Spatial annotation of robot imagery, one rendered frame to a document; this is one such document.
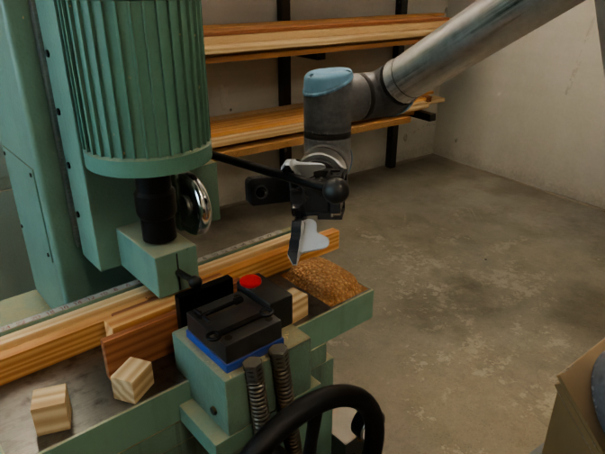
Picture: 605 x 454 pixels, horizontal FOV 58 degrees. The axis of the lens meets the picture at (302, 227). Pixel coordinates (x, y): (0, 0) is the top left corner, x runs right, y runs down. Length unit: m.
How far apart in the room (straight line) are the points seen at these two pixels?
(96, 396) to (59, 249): 0.31
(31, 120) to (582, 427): 0.94
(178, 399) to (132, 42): 0.46
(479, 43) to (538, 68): 3.23
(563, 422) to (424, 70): 0.61
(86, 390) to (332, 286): 0.41
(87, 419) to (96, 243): 0.29
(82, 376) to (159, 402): 0.12
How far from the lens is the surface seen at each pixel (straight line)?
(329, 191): 0.70
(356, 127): 3.46
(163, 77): 0.71
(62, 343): 0.87
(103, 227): 0.92
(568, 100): 4.07
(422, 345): 2.39
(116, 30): 0.70
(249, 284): 0.75
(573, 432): 0.97
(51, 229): 1.00
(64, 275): 1.04
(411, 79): 1.03
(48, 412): 0.75
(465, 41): 0.95
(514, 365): 2.39
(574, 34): 4.04
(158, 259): 0.82
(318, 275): 0.95
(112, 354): 0.80
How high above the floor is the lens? 1.41
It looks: 25 degrees down
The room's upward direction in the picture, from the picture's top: straight up
